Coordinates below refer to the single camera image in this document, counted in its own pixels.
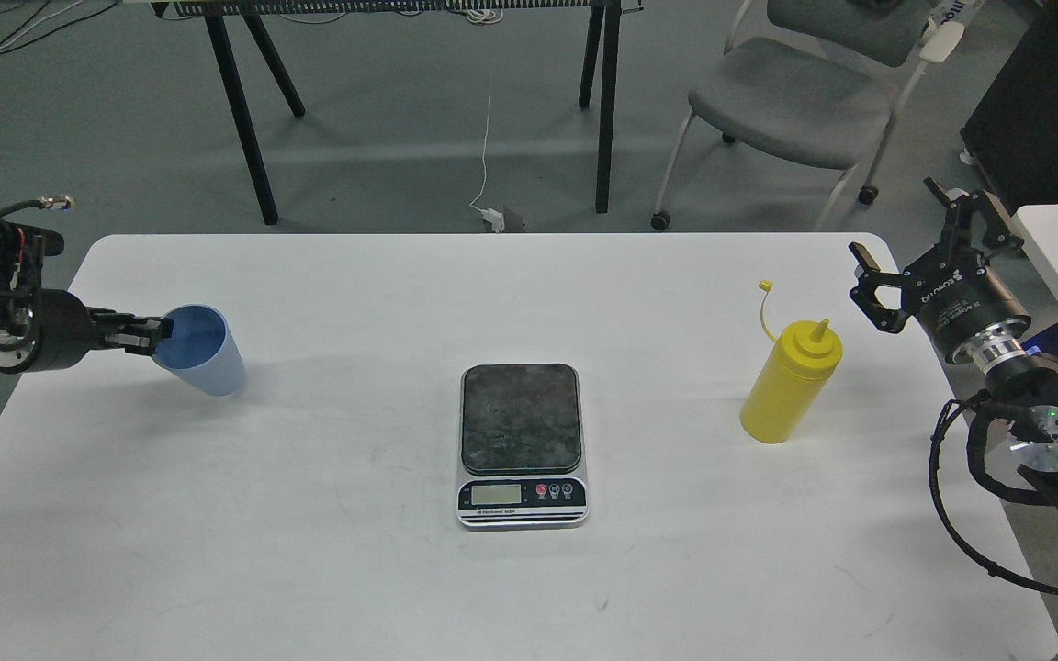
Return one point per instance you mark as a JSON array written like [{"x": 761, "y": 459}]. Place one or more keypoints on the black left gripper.
[{"x": 60, "y": 332}]

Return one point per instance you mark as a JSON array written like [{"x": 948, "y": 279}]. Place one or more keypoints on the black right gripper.
[{"x": 949, "y": 290}]

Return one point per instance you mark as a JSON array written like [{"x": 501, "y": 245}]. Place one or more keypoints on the blue ribbed plastic cup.
[{"x": 201, "y": 350}]

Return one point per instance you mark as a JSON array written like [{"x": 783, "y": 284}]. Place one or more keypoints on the yellow squeeze bottle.
[{"x": 802, "y": 358}]

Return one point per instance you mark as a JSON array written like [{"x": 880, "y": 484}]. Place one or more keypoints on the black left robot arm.
[{"x": 23, "y": 251}]

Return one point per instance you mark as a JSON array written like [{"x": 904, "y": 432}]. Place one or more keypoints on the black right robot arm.
[{"x": 1012, "y": 439}]

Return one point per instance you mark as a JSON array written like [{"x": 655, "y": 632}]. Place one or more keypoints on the digital kitchen scale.
[{"x": 521, "y": 452}]

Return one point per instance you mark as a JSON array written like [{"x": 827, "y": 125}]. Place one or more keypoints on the black cabinet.
[{"x": 1013, "y": 132}]

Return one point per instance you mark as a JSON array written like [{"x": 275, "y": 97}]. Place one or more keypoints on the grey office chair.
[{"x": 805, "y": 108}]

